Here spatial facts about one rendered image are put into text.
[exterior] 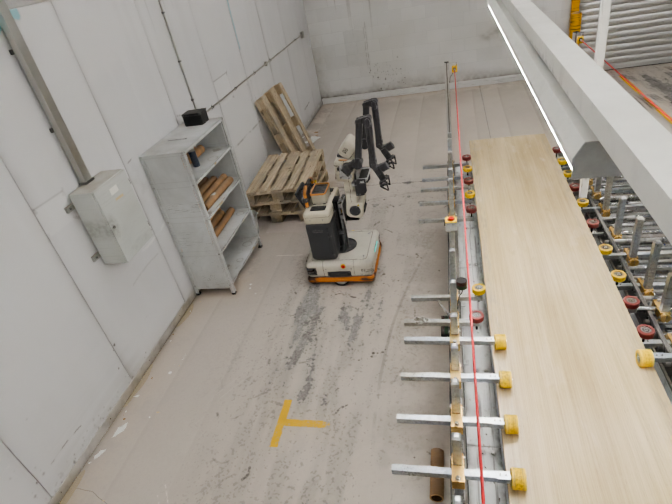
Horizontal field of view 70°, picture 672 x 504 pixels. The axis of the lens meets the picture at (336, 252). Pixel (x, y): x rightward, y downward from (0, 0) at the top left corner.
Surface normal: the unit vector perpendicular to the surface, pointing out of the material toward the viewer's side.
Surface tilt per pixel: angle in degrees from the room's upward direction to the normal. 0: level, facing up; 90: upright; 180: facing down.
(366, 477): 0
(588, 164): 90
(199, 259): 90
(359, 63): 90
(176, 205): 90
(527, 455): 0
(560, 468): 0
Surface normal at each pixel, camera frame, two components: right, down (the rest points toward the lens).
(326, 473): -0.17, -0.83
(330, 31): -0.18, 0.56
